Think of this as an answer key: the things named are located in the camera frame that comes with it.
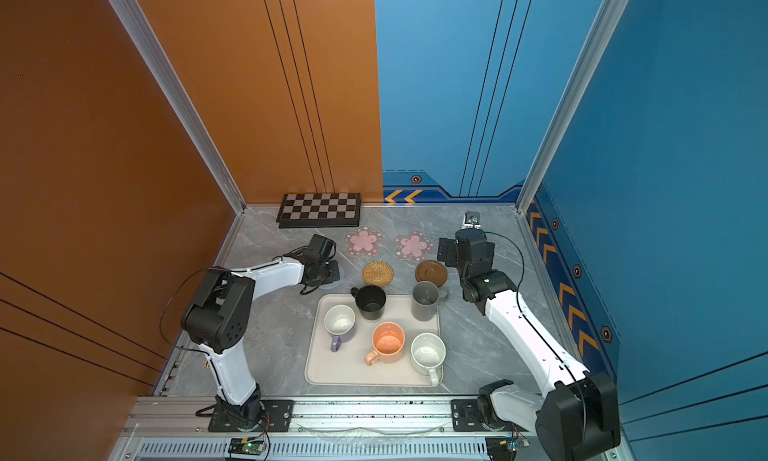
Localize black mug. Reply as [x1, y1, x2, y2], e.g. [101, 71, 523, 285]
[350, 285, 386, 321]

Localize right small circuit board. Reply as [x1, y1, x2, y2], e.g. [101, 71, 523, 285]
[485, 436, 530, 461]

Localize aluminium rail frame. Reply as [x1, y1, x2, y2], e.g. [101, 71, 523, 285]
[109, 394, 548, 460]

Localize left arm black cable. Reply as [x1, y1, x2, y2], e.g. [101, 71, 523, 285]
[158, 253, 301, 357]

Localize green circuit board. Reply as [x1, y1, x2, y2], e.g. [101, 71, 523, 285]
[226, 437, 269, 460]

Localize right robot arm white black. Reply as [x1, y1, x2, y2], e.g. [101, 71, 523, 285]
[437, 228, 621, 460]

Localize beige serving tray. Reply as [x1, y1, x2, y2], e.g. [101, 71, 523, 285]
[304, 292, 445, 388]

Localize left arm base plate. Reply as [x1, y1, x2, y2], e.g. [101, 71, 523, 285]
[207, 398, 295, 434]

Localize grey mug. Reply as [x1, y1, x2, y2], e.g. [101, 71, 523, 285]
[411, 281, 449, 322]

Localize tan rattan round coaster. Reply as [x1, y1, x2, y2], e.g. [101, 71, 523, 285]
[361, 261, 394, 287]

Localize purple mug white inside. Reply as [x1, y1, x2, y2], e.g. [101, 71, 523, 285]
[323, 304, 356, 353]

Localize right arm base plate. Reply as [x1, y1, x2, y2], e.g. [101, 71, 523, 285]
[450, 398, 529, 436]

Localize pink flower coaster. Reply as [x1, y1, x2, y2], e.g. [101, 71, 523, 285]
[394, 231, 434, 263]
[344, 226, 383, 257]

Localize brown wooden round coaster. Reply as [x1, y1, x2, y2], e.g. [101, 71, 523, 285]
[415, 260, 448, 287]

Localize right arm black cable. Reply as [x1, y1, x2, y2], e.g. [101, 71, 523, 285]
[483, 231, 588, 438]

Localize brown white chessboard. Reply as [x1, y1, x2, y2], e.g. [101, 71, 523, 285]
[276, 193, 361, 228]

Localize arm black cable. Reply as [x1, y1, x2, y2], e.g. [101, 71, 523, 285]
[483, 231, 588, 438]
[158, 253, 301, 357]

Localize orange pink mug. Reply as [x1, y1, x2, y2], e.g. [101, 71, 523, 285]
[365, 322, 406, 366]

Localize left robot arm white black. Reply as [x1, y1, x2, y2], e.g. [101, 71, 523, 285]
[181, 256, 340, 432]

